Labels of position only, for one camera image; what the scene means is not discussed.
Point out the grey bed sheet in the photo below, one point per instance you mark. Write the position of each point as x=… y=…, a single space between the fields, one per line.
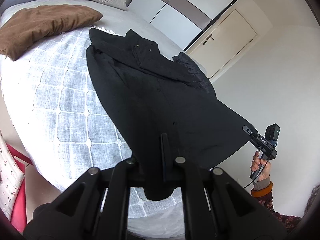
x=150 y=219

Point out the red chair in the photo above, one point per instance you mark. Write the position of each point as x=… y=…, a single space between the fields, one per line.
x=19 y=213

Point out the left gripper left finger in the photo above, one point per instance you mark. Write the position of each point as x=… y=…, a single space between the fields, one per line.
x=95 y=206

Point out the right forearm patterned sleeve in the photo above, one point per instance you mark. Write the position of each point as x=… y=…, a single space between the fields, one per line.
x=262 y=192

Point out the dark quilted jacket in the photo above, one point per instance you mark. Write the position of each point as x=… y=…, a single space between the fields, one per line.
x=193 y=69

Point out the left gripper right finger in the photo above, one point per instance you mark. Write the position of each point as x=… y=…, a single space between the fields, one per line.
x=214 y=205

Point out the large black coat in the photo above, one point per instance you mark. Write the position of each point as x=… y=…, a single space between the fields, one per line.
x=145 y=94

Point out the right hand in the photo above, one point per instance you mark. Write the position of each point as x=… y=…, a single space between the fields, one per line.
x=265 y=172

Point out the brown pillow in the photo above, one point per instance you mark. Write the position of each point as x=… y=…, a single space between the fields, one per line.
x=28 y=26

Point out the white checked bedspread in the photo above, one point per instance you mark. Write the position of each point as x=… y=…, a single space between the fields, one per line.
x=56 y=112

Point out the white floral cushion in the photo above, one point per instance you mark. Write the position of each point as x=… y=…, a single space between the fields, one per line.
x=11 y=179

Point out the white and grey wardrobe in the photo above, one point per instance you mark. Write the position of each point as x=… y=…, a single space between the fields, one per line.
x=182 y=21

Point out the cream door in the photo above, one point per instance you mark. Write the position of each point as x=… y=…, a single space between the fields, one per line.
x=231 y=35

